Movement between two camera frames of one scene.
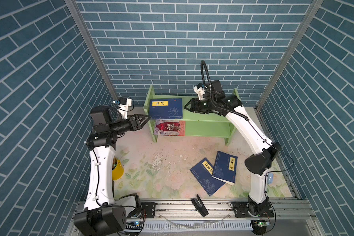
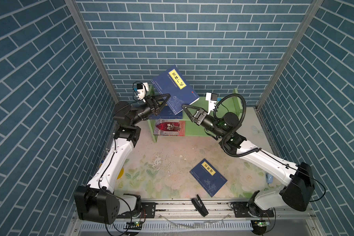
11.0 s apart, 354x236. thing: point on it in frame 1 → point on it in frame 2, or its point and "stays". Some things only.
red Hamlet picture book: [169, 127] stays
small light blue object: [270, 179] stays
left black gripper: [134, 125] → [151, 102]
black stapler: [199, 205] stays
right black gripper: [193, 105] → [201, 115]
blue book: [203, 171] stays
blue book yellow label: [166, 117] stays
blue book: [165, 108] stays
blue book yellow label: [224, 167] → [172, 81]
